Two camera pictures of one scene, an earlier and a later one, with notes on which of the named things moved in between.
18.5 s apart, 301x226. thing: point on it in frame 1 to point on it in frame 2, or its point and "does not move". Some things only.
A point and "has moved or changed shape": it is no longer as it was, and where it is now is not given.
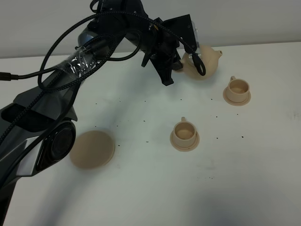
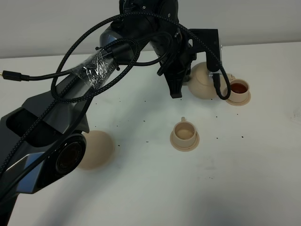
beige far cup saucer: (246, 101) does not move
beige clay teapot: (209, 58) has moved or changed shape
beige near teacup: (184, 133) does not move
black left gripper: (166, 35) to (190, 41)
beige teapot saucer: (92, 149) does not move
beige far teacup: (238, 90) does not move
